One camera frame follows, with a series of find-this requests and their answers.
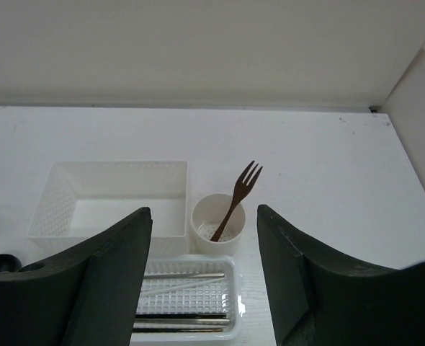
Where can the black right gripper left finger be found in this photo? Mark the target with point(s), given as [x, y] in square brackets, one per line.
[85, 295]

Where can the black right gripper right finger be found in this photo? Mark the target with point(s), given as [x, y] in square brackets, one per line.
[321, 296]

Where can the black chopstick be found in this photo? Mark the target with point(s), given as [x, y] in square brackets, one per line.
[175, 329]

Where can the black spoon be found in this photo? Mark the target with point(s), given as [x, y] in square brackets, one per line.
[9, 263]

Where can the brown wooden fork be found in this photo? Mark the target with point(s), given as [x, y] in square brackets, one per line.
[243, 186]

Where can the white perforated basket tray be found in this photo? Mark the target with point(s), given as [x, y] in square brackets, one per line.
[215, 305]

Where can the white square box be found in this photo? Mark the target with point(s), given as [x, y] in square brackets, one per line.
[83, 198]

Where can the white paper cup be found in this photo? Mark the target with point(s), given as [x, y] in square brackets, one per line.
[206, 218]

